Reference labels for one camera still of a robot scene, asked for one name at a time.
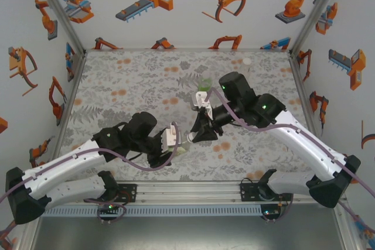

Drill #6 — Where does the wide aluminium frame rail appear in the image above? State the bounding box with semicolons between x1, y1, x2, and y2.
28;180;348;204

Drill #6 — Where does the perforated cable duct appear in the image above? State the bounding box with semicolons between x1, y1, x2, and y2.
43;205;262;217

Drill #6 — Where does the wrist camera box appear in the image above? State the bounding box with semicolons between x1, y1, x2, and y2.
162;121;182;153
195;91;214;117

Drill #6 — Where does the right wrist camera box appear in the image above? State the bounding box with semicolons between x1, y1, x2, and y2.
195;91;214;117

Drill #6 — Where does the clear bottle pale yellow label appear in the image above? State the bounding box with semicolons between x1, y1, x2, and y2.
175;141;192;156

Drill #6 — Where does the grey sheet metal tray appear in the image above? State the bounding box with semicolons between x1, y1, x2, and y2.
29;203;345;250

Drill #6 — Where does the aluminium table edge rail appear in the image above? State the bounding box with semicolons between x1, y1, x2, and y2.
43;52;88;181
288;52;334;180
84;47;291;53

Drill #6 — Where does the controller board with LED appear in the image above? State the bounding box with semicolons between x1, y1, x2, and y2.
98;203;128;225
260;207;282;224

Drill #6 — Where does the clear bottle bright green label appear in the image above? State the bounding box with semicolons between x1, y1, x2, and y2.
197;70;213;92

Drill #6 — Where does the aluminium frame post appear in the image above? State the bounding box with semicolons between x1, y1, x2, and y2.
332;203;363;250
289;0;349;56
30;0;88;55

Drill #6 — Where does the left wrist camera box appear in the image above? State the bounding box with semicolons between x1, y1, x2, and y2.
162;121;182;153

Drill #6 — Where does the floral patterned table cover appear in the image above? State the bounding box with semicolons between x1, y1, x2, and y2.
54;50;326;181

